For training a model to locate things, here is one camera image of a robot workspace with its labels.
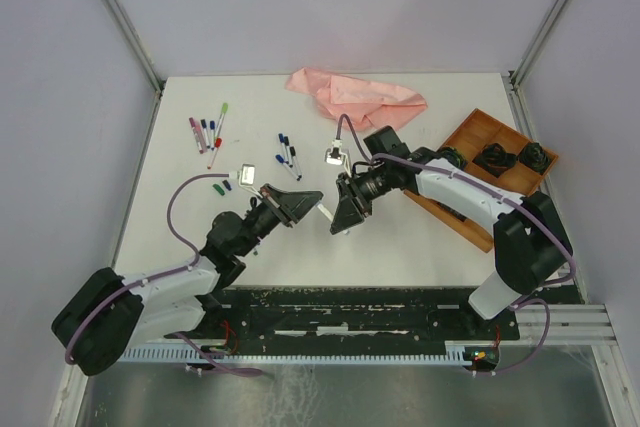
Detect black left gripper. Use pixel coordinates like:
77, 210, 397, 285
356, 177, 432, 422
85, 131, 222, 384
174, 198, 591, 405
236, 182, 323, 257

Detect pink capped pen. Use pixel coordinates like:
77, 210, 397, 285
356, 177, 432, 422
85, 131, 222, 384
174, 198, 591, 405
200, 119, 211, 150

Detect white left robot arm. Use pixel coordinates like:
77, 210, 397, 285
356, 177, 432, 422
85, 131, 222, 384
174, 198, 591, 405
51, 184, 324, 376

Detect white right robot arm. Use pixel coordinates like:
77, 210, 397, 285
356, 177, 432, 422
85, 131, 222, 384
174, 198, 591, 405
325, 126, 576, 338

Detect pink cloth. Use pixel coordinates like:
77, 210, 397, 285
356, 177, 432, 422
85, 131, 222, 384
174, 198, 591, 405
285, 67, 428, 131

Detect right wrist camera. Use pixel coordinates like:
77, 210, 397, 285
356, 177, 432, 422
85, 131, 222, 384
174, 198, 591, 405
324, 147, 350, 169

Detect light green capped pen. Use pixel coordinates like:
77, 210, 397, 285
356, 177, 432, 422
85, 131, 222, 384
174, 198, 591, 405
216, 102, 229, 137

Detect aluminium frame post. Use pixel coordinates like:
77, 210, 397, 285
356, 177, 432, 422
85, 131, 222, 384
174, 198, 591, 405
510, 0, 572, 90
101, 0, 165, 92

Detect aluminium frame post left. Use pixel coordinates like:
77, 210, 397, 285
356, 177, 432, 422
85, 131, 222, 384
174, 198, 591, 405
101, 0, 165, 92

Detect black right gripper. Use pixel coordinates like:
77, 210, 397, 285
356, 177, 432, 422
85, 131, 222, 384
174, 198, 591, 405
330, 162, 393, 234

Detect white cable duct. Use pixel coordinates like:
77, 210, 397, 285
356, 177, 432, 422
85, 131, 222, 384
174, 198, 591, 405
119, 342, 471, 367

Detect black mounting base plate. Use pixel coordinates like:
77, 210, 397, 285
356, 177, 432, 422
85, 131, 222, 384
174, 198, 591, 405
187, 287, 520, 357

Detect aluminium frame post right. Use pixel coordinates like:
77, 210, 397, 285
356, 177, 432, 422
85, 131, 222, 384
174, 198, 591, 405
510, 0, 572, 90

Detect green pen cap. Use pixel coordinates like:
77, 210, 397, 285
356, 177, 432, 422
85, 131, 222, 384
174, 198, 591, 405
212, 184, 225, 196

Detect red capped pen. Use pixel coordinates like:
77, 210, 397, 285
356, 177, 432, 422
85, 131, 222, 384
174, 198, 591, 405
207, 137, 222, 170

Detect magenta capped pen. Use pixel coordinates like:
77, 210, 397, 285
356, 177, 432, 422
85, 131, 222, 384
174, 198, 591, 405
189, 117, 205, 154

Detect black coiled cable bundle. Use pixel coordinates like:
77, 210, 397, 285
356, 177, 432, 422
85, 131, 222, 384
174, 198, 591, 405
517, 142, 557, 174
473, 142, 517, 179

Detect green black coiled bundle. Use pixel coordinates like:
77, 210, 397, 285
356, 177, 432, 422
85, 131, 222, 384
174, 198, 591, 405
438, 146, 467, 170

